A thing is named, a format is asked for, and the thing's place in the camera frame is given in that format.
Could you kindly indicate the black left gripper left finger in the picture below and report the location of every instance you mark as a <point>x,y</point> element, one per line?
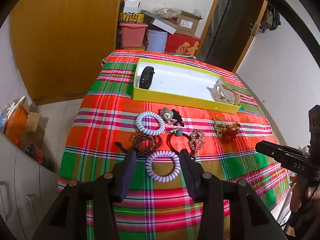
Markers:
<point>67,216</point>

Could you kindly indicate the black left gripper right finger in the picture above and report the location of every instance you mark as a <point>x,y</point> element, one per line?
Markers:
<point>249,216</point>

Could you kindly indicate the red bead gold chain ornament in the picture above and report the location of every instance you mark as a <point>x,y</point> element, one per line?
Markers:
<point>227,133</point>

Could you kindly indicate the large translucent hair claw clip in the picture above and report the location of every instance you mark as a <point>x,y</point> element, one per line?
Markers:
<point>222,93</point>

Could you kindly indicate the black smart wristband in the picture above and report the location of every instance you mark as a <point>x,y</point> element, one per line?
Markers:
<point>146,77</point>

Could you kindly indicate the person's right hand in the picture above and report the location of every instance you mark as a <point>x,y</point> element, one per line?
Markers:
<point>304,203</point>

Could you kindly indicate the white cabinet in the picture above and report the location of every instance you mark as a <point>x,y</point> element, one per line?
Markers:
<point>27,190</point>

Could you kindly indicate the orange bag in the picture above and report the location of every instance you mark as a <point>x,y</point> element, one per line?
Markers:
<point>21,125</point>

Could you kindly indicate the yellow shallow cardboard box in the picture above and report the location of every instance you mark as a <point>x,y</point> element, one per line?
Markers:
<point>181,85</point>

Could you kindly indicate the red carton gold character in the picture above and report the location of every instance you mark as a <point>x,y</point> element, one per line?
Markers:
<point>182,44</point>

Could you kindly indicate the dark wooden room door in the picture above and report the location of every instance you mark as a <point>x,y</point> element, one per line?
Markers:
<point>229,32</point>

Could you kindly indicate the brown cardboard box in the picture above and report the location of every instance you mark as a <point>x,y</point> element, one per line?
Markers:
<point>187,23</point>

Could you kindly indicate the light blue plastic bucket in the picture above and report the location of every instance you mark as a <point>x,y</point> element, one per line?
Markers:
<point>156,40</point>

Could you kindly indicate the white striped flat box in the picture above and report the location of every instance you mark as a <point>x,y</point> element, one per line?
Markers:
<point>164,25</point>

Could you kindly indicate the wooden wardrobe door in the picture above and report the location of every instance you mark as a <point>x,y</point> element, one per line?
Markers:
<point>58,44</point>

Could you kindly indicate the clear plastic bag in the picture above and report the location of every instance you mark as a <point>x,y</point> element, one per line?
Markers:
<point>167,12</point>

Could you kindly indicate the pink plastic bin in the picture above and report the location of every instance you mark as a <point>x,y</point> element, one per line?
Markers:
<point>132,34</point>

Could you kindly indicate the yellow black printed box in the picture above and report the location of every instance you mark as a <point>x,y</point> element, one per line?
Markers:
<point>125,17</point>

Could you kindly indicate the white small box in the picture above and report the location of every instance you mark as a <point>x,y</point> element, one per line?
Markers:
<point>131,7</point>

